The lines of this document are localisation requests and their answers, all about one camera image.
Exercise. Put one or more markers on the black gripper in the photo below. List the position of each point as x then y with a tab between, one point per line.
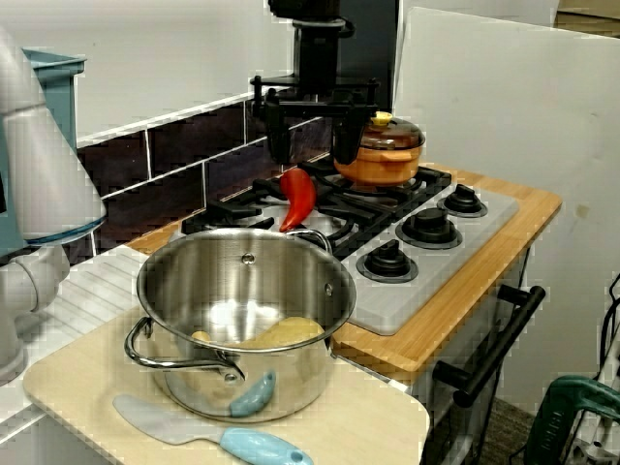
317	58

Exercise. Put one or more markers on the red toy chili pepper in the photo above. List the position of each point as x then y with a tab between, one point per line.
300	194

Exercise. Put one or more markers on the stainless steel pot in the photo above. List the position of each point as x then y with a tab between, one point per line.
290	378

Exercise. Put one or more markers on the orange toy pot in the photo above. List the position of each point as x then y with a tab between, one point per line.
382	167

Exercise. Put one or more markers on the black burner grate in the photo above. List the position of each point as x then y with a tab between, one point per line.
227	210
431	179

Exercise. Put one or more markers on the dark tile backsplash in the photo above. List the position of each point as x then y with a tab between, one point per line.
174	155

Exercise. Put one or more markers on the black stove knob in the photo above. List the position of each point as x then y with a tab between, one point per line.
387	264
462	201
428	227

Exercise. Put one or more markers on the grey toy stove top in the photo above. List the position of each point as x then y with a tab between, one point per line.
436	281

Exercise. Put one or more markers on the yellow toy food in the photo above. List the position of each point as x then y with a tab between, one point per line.
290	331

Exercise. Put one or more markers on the white foam board panel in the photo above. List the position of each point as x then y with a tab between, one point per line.
508	121

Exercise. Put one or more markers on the wooden countertop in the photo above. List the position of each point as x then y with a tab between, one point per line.
484	290

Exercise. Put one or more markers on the white ribbed sink counter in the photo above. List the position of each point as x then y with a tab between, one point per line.
97	286

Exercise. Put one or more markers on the grey toy faucet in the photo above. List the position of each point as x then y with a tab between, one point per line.
48	169

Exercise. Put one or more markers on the white toy kitchen cabinet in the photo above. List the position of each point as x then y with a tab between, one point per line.
420	397

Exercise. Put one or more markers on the light wooden cutting board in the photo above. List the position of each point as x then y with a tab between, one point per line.
363	426

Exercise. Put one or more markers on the brown cardboard box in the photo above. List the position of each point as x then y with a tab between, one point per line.
586	17

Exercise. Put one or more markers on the green power tool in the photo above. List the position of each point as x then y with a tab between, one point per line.
567	402

